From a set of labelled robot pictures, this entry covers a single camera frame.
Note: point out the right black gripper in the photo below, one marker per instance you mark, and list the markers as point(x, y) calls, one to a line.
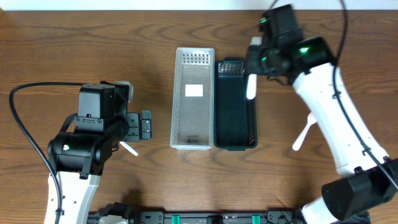
point(254, 51)

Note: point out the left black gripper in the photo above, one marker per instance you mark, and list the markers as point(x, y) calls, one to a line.
point(137, 126)

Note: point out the white plastic fork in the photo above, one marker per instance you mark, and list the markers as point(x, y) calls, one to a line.
point(252, 67)

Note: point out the black plastic basket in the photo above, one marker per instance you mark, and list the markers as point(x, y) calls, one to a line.
point(235, 127)

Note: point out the white plastic spoon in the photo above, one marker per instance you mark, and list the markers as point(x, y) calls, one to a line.
point(299, 141)

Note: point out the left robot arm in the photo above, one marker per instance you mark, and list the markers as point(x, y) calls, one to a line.
point(86, 141)

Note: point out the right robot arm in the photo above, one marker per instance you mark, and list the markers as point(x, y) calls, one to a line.
point(367, 175)

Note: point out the white spoon under left gripper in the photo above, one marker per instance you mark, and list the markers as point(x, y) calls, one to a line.
point(128, 148)

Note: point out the clear plastic basket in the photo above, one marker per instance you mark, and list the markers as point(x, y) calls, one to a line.
point(192, 117)

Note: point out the white label in basket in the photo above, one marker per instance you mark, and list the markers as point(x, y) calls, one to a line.
point(193, 90)

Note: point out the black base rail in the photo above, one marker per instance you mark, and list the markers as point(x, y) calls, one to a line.
point(123, 213)

